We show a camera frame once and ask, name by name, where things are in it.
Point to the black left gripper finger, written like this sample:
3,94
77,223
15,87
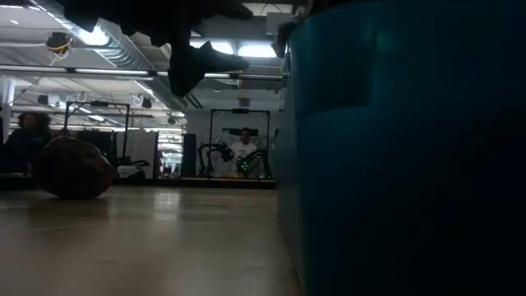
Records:
205,61
222,10

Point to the person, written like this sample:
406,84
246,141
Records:
24,140
244,150

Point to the teal plastic tray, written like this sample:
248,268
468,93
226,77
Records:
411,164

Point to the silver ventilation duct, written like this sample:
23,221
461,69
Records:
119,49

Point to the black robot station frame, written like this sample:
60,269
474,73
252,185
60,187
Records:
96,104
240,111

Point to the black aluminium table frame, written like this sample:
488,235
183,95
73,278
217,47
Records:
164,182

